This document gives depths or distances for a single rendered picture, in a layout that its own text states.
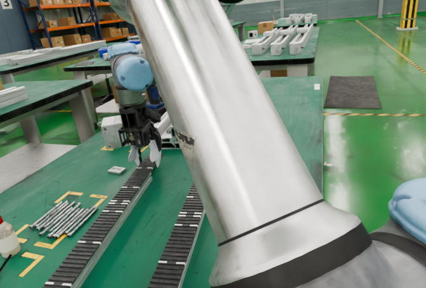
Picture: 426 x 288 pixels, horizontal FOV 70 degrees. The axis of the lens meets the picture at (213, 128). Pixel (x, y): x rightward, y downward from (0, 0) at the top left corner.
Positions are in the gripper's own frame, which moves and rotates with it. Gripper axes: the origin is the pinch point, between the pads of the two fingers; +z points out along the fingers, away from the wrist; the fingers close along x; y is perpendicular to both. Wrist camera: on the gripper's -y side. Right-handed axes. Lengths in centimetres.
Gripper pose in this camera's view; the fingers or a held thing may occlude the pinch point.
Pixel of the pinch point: (148, 162)
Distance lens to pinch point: 95.1
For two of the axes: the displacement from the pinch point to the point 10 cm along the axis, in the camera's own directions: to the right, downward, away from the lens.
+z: 1.0, 9.2, 3.8
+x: 9.8, -0.2, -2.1
